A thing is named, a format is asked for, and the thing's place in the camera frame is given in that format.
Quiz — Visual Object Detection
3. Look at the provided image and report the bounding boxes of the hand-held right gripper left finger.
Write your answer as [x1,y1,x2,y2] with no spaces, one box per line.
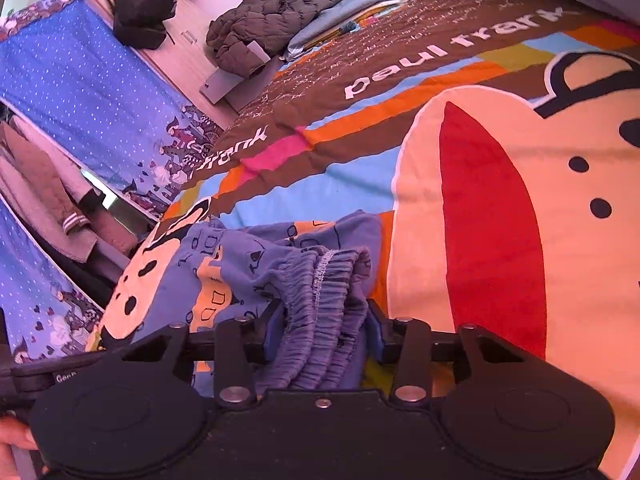
[121,300,287,409]

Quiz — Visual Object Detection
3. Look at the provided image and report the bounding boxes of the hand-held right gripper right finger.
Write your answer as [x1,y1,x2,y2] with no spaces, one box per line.
[366,299,527,409]

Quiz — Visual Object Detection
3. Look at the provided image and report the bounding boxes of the purple printed pants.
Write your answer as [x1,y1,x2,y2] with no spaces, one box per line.
[162,210,383,393]

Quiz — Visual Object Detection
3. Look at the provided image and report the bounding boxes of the person's left hand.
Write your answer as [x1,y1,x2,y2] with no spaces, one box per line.
[0,412,41,480]

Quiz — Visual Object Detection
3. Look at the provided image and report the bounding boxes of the blue dotted printed curtain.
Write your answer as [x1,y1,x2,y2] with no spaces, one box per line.
[0,200,103,363]
[0,0,223,218]

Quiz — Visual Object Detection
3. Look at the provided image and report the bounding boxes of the hanging clothes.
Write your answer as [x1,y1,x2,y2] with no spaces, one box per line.
[0,115,143,283]

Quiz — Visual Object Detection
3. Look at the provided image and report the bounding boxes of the small grey box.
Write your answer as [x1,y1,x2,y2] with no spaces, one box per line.
[199,69,240,107]

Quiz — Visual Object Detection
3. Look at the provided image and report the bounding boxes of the colourful printed blanket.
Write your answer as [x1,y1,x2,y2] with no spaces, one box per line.
[85,0,640,480]

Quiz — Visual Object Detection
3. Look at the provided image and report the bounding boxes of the light wooden cabinet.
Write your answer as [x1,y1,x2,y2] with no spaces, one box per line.
[75,0,286,131]

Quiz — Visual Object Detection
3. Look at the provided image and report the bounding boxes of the grey quilted puffer jacket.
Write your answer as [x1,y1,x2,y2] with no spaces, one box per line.
[206,0,348,80]

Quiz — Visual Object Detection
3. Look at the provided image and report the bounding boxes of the light blue folded cloth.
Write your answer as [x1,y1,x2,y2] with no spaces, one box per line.
[281,0,418,61]

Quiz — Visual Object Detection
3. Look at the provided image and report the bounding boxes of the black bag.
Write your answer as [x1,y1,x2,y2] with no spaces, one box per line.
[94,0,183,51]

